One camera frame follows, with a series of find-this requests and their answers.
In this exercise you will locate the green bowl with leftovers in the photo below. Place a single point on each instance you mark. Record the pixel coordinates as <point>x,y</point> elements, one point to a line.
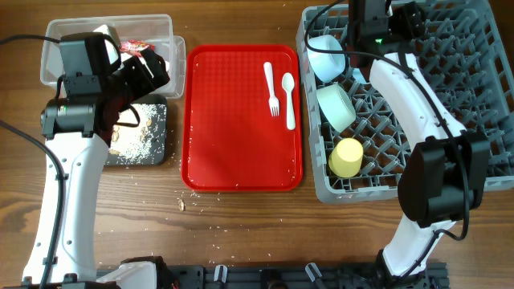
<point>336,106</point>

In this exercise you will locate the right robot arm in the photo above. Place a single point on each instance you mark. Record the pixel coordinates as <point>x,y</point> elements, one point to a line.
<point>445,173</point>

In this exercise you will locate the food leftovers in tray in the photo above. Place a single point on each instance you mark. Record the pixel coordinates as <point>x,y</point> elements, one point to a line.
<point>136,136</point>

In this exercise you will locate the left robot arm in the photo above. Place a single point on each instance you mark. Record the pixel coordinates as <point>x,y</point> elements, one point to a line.
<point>77,125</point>

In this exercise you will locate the light blue bowl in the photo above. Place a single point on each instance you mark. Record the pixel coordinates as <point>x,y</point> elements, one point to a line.
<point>326,66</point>

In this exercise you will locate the white plastic spoon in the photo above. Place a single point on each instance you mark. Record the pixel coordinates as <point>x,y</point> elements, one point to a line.
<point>288,85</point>

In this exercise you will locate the red ketchup sachet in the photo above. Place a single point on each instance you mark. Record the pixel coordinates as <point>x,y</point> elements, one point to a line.
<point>135,47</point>

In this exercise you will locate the red serving tray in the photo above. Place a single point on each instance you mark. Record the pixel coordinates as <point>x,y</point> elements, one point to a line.
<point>231,142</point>

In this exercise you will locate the black plastic tray bin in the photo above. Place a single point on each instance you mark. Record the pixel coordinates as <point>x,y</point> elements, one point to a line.
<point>148,132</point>

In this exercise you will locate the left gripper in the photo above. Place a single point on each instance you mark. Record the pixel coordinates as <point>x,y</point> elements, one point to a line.
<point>145,83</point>

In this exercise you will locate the yellow plastic cup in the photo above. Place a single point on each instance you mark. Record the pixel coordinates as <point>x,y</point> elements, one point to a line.
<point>346,158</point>

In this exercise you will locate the white plastic fork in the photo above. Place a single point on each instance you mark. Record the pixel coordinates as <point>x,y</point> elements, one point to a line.
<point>273,101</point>

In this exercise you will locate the food scrap on table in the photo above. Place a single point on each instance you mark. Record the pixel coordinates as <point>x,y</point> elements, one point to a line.
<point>182,205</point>

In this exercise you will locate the light blue plate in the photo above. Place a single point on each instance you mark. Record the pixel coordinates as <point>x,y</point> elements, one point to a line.
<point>357,75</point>

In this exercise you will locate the clear plastic bin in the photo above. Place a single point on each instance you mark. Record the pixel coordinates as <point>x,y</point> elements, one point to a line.
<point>156,29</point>

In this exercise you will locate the grey dishwasher rack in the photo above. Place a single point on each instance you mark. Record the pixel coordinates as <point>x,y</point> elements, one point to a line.
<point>464,61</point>

